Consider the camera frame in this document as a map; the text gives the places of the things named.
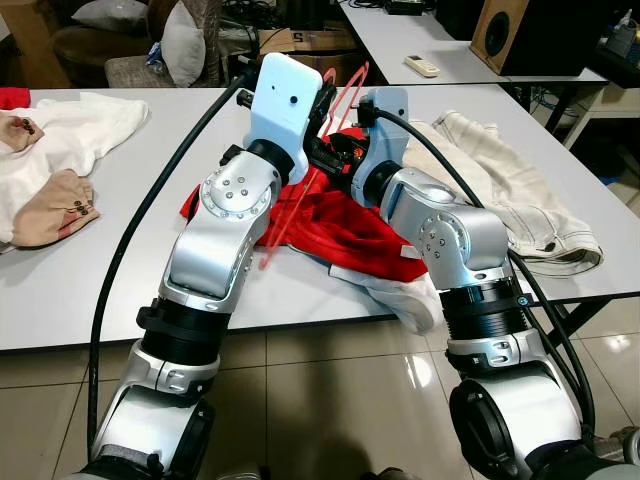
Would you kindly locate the red knit garment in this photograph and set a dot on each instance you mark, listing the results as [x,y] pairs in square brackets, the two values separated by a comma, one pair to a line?
[340,235]

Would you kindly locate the translucent red plastic hanger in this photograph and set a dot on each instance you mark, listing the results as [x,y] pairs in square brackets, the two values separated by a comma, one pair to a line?
[265,258]

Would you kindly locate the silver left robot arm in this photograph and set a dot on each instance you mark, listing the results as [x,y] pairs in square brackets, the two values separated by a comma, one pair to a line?
[215,250]

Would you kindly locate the brown cardboard box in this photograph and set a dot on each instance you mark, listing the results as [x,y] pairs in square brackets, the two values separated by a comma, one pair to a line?
[310,42]

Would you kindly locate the white remote control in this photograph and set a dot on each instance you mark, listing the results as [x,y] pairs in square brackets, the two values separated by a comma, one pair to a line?
[422,66]

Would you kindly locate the white pillow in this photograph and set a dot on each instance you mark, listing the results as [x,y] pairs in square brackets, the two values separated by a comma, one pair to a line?
[183,45]

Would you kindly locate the beige striped trousers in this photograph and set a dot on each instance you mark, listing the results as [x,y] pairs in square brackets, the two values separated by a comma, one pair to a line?
[520,190]

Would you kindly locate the brown armchair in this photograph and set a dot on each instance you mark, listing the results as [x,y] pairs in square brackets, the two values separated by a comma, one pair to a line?
[120,60]

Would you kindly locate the wooden speaker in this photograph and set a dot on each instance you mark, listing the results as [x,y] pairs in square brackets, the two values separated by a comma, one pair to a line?
[540,35]

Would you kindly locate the grey pillow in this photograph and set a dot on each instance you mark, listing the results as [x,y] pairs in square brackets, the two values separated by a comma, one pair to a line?
[110,14]

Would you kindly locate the beige pink garment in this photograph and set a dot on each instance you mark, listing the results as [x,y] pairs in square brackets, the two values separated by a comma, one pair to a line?
[55,205]

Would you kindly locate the black device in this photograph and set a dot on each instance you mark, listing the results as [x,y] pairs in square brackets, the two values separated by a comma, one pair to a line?
[615,55]

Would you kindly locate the black table leg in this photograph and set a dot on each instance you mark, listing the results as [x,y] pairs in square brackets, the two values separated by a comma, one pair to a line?
[580,318]

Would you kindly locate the plaid chair cushion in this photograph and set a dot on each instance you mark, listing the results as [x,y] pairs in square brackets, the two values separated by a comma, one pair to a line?
[620,447]

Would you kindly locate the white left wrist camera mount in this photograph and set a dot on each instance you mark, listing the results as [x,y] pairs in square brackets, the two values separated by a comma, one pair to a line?
[283,110]

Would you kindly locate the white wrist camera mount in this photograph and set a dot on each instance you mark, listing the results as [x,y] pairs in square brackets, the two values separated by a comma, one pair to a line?
[283,110]
[390,125]

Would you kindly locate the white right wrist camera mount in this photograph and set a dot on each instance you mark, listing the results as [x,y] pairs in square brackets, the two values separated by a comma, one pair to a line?
[390,125]

